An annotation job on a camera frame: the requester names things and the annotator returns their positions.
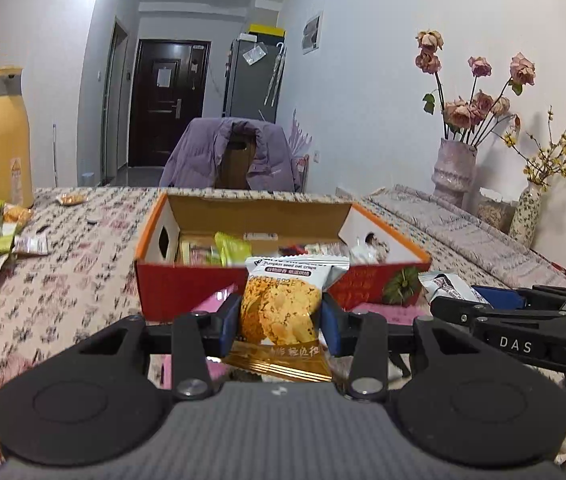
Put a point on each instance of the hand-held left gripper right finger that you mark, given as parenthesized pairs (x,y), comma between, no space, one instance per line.
(331,325)

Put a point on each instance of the dark front door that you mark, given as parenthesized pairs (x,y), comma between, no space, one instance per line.
(163,125)

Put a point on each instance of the clear plastic bag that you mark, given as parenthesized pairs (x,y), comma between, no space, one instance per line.
(254,55)

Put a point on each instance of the orange cracker packet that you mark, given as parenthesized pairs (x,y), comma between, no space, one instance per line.
(19,214)

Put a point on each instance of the pile of assorted snack packets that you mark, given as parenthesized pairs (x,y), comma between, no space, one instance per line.
(230,250)

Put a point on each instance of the small orange biscuit packet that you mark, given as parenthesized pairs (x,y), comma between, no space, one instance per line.
(71,199)

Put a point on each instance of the purple jacket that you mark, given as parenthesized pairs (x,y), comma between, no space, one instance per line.
(193,160)

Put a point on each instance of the brown wooden chair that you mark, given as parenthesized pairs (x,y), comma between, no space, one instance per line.
(235,165)

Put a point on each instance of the yellow flower branches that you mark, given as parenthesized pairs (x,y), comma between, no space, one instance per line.
(558,155)

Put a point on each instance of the yellow thermos bottle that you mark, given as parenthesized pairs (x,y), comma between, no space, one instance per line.
(3,150)

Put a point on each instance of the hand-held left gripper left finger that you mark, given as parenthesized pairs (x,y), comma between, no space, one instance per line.
(230,325)

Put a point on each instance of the white folded umbrella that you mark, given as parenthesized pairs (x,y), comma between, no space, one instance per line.
(274,77)

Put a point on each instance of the yellow black box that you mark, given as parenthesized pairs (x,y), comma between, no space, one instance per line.
(268,31)

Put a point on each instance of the dried pink roses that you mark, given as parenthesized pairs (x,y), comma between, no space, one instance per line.
(463,110)

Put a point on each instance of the pink ceramic vase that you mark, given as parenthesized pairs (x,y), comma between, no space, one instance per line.
(454,170)

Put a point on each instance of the red cardboard box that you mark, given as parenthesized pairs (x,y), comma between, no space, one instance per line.
(163,290)

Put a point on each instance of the pink quilted cloth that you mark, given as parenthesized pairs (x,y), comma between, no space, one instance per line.
(463,230)

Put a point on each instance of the grey refrigerator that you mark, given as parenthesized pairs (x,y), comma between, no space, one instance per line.
(243,90)

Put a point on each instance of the cookie picture snack packet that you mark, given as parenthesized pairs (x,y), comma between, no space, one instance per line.
(278,305)

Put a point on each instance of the white grey snack packet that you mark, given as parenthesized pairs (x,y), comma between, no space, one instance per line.
(445,284)

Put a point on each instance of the white paper notice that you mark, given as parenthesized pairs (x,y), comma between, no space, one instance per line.
(163,76)

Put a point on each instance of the glass jar white lid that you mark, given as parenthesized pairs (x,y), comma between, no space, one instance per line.
(494,212)

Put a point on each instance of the grey interior door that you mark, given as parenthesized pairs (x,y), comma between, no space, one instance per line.
(113,110)

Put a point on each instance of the wall picture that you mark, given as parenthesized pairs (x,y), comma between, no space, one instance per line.
(312,32)

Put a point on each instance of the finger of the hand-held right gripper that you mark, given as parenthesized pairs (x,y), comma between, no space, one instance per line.
(493,310)
(498,296)

